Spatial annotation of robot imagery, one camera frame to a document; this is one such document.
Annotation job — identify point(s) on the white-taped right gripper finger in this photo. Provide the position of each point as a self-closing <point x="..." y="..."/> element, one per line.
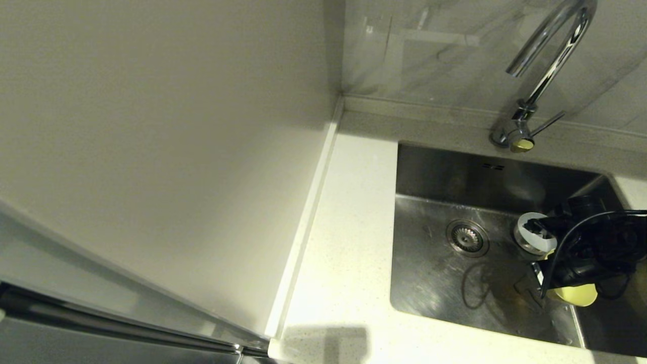
<point x="520" y="235"/>
<point x="548" y="248"/>

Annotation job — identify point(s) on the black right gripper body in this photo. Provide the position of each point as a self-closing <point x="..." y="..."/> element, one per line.
<point x="561" y="253"/>

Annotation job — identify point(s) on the yellow plastic bowl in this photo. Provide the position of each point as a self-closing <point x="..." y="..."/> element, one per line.
<point x="576" y="296"/>

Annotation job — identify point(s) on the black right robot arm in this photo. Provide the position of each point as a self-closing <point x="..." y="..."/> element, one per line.
<point x="611" y="247"/>

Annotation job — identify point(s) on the stainless steel sink basin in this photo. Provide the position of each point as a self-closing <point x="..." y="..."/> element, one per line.
<point x="445" y="298"/>

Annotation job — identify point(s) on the round metal drain strainer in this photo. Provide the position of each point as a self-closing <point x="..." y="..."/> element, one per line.
<point x="467" y="238"/>

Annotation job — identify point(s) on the chrome gooseneck faucet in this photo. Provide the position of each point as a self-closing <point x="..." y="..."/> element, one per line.
<point x="518" y="134"/>

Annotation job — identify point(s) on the white tall cabinet side panel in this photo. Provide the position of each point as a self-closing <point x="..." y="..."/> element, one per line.
<point x="151" y="126"/>

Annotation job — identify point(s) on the dark metal door trim bar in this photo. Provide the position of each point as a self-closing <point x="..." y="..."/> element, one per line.
<point x="101" y="324"/>

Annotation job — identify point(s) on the grey appliance door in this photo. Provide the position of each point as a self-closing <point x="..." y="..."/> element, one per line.
<point x="50" y="263"/>

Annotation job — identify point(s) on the glossy grey door panel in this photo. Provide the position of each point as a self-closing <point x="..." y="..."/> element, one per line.
<point x="50" y="351"/>

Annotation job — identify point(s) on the small chrome door bracket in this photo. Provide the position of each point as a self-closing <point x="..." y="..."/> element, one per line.
<point x="238" y="350"/>

